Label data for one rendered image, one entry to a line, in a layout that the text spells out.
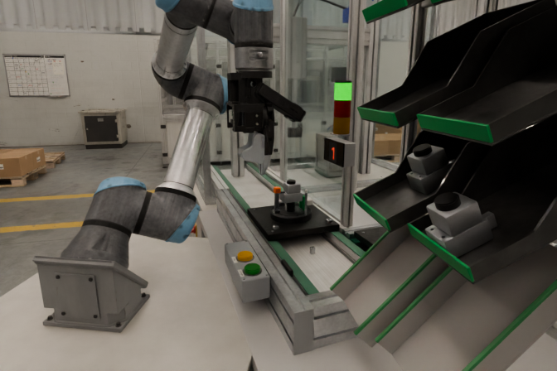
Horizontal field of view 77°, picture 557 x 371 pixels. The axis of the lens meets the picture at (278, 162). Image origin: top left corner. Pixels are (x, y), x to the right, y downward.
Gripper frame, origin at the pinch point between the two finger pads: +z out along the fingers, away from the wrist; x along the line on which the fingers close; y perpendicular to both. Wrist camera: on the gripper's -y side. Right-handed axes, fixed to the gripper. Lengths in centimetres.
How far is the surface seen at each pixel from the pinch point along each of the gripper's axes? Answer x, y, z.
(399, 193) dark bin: 20.2, -18.7, 1.4
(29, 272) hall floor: -224, 118, 123
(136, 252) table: -48, 30, 37
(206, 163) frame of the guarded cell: -87, 0, 18
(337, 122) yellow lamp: -22.7, -29.7, -6.5
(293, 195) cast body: -32.9, -19.8, 18.4
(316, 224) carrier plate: -25.2, -24.8, 26.2
